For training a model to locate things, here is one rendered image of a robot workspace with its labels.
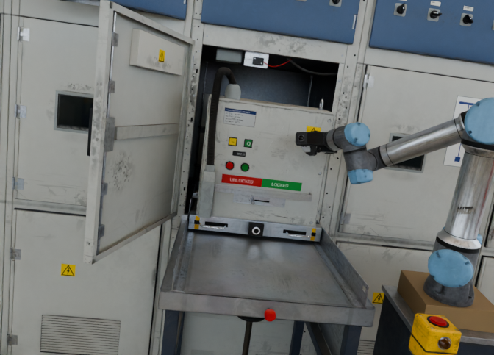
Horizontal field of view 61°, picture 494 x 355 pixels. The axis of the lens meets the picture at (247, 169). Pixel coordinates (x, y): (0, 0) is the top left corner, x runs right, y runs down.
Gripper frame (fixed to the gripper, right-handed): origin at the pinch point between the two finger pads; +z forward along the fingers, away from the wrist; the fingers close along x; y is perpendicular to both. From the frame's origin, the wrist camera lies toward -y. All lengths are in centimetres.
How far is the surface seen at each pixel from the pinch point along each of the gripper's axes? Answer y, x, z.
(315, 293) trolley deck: -10, -49, -30
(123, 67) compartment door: -69, 17, -14
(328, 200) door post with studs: 23.6, -20.2, 18.4
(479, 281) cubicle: 97, -55, 5
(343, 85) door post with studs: 22.0, 28.4, 5.8
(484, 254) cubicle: 98, -43, 3
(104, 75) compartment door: -74, 10, -25
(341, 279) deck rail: 4, -47, -22
